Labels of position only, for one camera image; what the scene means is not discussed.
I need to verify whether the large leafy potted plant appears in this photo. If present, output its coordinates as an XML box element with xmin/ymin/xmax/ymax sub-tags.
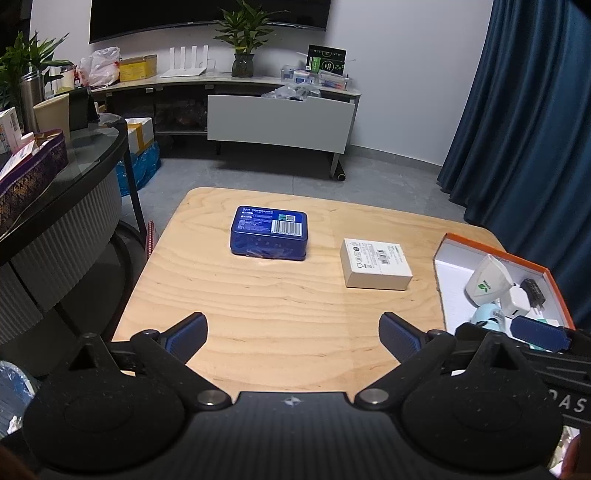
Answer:
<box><xmin>0</xmin><ymin>30</ymin><xmax>75</xmax><ymax>112</ymax></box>

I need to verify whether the clear plastic storage box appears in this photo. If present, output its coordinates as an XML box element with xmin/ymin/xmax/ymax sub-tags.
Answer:
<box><xmin>281</xmin><ymin>67</ymin><xmax>317</xmax><ymax>86</ymax></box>
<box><xmin>318</xmin><ymin>70</ymin><xmax>352</xmax><ymax>89</ymax></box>

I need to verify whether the round glass side table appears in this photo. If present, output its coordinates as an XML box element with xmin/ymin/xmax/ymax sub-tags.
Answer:
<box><xmin>0</xmin><ymin>113</ymin><xmax>160</xmax><ymax>402</ymax></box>

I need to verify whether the person's right hand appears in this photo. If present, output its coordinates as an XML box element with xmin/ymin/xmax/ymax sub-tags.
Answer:
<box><xmin>549</xmin><ymin>436</ymin><xmax>583</xmax><ymax>480</ymax></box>

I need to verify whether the purple patterned box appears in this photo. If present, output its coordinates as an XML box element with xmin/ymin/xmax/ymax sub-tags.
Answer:
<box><xmin>0</xmin><ymin>129</ymin><xmax>69</xmax><ymax>236</ymax></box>

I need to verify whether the white television cabinet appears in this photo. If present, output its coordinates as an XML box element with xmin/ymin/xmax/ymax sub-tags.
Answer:
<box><xmin>90</xmin><ymin>74</ymin><xmax>363</xmax><ymax>178</ymax></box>

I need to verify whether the black green box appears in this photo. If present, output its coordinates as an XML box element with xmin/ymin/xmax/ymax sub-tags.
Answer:
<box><xmin>307</xmin><ymin>45</ymin><xmax>348</xmax><ymax>77</ymax></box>

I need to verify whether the light blue toothpick holder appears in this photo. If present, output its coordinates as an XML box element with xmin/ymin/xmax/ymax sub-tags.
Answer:
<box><xmin>470</xmin><ymin>302</ymin><xmax>505</xmax><ymax>330</ymax></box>

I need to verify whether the white red plastic bag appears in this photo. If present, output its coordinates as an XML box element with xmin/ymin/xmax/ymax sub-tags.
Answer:
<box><xmin>76</xmin><ymin>46</ymin><xmax>122</xmax><ymax>88</ymax></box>

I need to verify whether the white cabinet drawer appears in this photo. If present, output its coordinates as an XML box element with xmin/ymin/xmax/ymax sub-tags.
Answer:
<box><xmin>207</xmin><ymin>93</ymin><xmax>355</xmax><ymax>155</ymax></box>

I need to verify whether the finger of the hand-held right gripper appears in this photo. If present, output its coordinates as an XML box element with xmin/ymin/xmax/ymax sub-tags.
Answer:
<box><xmin>455</xmin><ymin>322</ymin><xmax>511</xmax><ymax>344</ymax></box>
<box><xmin>509</xmin><ymin>315</ymin><xmax>583</xmax><ymax>354</ymax></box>

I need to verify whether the white carton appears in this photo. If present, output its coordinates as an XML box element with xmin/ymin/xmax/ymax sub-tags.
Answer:
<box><xmin>0</xmin><ymin>107</ymin><xmax>24</xmax><ymax>155</ymax></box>

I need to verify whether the white router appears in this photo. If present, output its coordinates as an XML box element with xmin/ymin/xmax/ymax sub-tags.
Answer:
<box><xmin>159</xmin><ymin>45</ymin><xmax>208</xmax><ymax>78</ymax></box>

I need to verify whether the wall television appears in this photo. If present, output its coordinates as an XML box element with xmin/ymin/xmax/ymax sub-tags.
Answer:
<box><xmin>89</xmin><ymin>0</ymin><xmax>332</xmax><ymax>45</ymax></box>

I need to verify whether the small white carton box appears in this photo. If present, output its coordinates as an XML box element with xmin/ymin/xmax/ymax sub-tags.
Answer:
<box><xmin>340</xmin><ymin>237</ymin><xmax>413</xmax><ymax>291</ymax></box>

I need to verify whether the cream paper bag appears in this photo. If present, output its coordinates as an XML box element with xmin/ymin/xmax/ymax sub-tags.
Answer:
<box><xmin>33</xmin><ymin>93</ymin><xmax>71</xmax><ymax>144</ymax></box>

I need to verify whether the dark blue curtain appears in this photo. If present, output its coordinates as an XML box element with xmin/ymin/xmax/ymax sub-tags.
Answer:
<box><xmin>436</xmin><ymin>0</ymin><xmax>591</xmax><ymax>333</ymax></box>

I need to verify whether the black charger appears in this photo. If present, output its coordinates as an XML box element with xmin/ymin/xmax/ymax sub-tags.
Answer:
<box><xmin>519</xmin><ymin>278</ymin><xmax>549</xmax><ymax>311</ymax></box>

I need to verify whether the white cup green leaf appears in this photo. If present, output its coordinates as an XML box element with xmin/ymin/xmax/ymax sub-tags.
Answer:
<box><xmin>464</xmin><ymin>254</ymin><xmax>514</xmax><ymax>308</ymax></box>

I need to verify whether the yellow box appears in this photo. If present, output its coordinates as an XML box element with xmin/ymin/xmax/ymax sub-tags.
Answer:
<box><xmin>119</xmin><ymin>54</ymin><xmax>158</xmax><ymax>82</ymax></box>

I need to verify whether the potted plant dark vase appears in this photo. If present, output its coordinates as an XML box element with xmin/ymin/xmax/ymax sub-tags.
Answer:
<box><xmin>215</xmin><ymin>0</ymin><xmax>278</xmax><ymax>78</ymax></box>

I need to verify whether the clear bluish plastic bag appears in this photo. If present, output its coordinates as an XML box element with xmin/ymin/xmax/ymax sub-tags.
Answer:
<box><xmin>0</xmin><ymin>360</ymin><xmax>38</xmax><ymax>439</ymax></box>

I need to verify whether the white cardboard tray orange rim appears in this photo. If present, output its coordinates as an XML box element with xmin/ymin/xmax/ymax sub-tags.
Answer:
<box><xmin>433</xmin><ymin>233</ymin><xmax>577</xmax><ymax>335</ymax></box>

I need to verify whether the clear bag of parts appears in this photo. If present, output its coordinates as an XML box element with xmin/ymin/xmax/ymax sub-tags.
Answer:
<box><xmin>261</xmin><ymin>85</ymin><xmax>321</xmax><ymax>101</ymax></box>

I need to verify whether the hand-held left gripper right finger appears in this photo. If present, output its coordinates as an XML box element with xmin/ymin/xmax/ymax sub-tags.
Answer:
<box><xmin>355</xmin><ymin>311</ymin><xmax>522</xmax><ymax>411</ymax></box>

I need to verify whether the steel thermos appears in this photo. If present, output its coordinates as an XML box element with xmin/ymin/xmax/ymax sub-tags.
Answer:
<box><xmin>19</xmin><ymin>69</ymin><xmax>46</xmax><ymax>134</ymax></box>

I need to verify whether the small white charger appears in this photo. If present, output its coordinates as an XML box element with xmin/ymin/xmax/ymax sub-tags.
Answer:
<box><xmin>499</xmin><ymin>285</ymin><xmax>532</xmax><ymax>319</ymax></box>

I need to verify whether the blue plastic bag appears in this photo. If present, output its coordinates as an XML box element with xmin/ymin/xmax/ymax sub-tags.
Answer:
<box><xmin>115</xmin><ymin>141</ymin><xmax>161</xmax><ymax>197</ymax></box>

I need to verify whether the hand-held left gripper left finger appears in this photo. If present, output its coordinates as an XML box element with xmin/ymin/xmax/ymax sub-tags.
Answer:
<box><xmin>69</xmin><ymin>311</ymin><xmax>232</xmax><ymax>411</ymax></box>

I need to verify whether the blue tin box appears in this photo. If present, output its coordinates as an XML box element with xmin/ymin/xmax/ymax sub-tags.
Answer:
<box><xmin>229</xmin><ymin>205</ymin><xmax>309</xmax><ymax>262</ymax></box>

